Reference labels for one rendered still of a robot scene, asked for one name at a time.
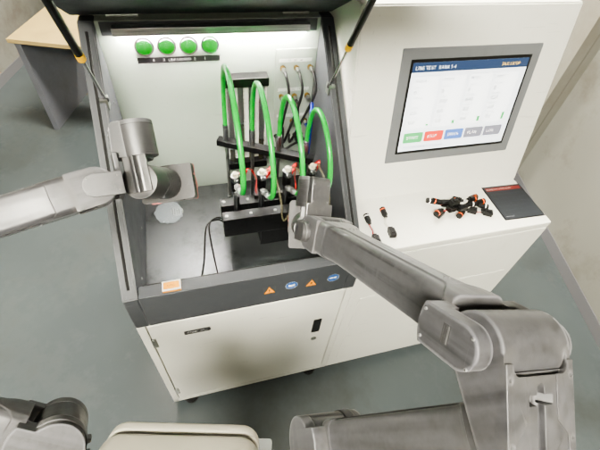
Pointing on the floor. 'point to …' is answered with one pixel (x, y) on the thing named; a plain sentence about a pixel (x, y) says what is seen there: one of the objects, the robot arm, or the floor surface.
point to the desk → (52, 64)
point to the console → (355, 99)
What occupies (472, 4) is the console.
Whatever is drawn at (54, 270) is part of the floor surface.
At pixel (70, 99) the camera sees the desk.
